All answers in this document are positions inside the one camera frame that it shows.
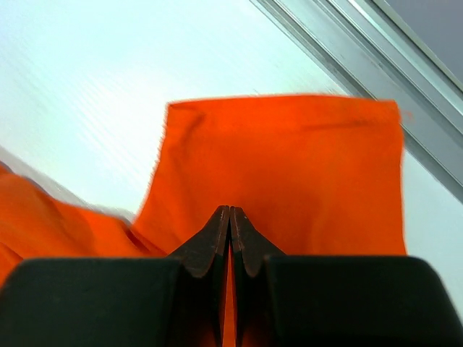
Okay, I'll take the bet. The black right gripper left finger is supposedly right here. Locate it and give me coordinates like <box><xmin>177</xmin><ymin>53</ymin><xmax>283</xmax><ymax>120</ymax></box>
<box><xmin>1</xmin><ymin>206</ymin><xmax>231</xmax><ymax>346</ymax></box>

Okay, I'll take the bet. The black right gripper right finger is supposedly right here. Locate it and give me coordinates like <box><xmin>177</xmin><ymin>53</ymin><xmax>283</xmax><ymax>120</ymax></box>
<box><xmin>229</xmin><ymin>207</ymin><xmax>462</xmax><ymax>346</ymax></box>

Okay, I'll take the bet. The orange t shirt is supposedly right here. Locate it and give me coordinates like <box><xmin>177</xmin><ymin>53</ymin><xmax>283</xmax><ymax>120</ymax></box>
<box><xmin>1</xmin><ymin>95</ymin><xmax>406</xmax><ymax>346</ymax></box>

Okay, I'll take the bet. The aluminium table edge rail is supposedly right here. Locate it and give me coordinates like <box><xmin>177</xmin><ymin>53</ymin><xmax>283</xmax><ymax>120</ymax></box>
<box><xmin>255</xmin><ymin>1</ymin><xmax>462</xmax><ymax>198</ymax></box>

